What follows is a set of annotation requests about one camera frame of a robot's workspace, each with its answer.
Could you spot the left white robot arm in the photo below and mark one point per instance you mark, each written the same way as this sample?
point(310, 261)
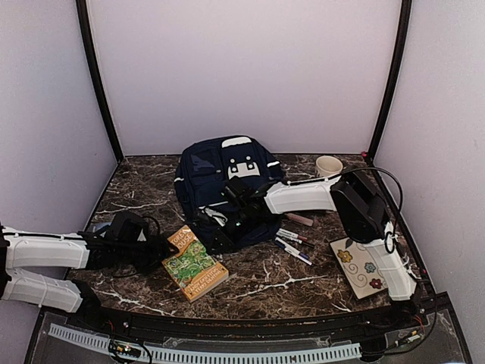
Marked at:
point(21, 250)

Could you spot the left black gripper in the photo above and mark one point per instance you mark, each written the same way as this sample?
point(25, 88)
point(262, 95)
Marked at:
point(159, 252)

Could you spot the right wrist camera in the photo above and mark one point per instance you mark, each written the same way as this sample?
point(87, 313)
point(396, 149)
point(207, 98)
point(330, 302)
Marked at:
point(213, 215)

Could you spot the cream floral ceramic mug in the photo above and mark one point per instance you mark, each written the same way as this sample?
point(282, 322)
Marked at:
point(327, 166)

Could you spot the pink pencil-shaped eraser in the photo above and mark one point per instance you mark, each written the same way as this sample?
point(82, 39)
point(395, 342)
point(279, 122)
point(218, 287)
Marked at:
point(300, 219)

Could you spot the red-capped white marker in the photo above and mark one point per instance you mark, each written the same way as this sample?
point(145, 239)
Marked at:
point(291, 235)

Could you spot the black-capped white marker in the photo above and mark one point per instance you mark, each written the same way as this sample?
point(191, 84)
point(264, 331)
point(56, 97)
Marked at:
point(298, 241)

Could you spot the square floral ceramic plate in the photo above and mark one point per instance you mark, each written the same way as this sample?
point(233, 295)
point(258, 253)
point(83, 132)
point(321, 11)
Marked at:
point(359, 268)

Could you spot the black frame post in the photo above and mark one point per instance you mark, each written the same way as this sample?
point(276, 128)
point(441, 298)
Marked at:
point(96, 78)
point(392, 79)

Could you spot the orange 39-Storey Treehouse book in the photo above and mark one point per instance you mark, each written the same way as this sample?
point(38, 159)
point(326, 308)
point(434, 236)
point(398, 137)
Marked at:
point(192, 268)

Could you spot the purple-capped white marker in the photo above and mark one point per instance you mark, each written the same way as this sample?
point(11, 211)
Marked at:
point(286, 245)

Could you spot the right black frame post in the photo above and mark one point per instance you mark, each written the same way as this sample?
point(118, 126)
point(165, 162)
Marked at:
point(392, 79)

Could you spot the navy blue student backpack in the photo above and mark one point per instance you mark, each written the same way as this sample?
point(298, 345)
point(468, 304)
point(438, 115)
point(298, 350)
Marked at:
point(203, 170)

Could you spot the left black frame post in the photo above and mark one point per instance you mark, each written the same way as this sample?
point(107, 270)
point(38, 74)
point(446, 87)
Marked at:
point(96, 78)

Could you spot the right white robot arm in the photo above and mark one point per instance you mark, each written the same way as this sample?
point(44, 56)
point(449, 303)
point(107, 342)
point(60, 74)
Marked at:
point(358, 203)

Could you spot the dark Wuthering Heights book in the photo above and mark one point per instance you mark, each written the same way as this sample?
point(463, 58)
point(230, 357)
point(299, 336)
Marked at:
point(92, 228)

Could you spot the blue-capped white marker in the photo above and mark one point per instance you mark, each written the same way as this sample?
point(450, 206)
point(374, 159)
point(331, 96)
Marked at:
point(296, 255)

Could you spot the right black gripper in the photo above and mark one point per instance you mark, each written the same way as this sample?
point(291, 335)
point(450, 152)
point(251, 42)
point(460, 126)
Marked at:
point(228, 245)

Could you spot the grey slotted cable duct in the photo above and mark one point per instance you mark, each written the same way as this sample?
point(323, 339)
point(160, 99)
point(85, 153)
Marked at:
point(178, 350)

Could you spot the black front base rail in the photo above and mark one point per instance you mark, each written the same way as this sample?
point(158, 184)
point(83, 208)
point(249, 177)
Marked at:
point(432, 336)

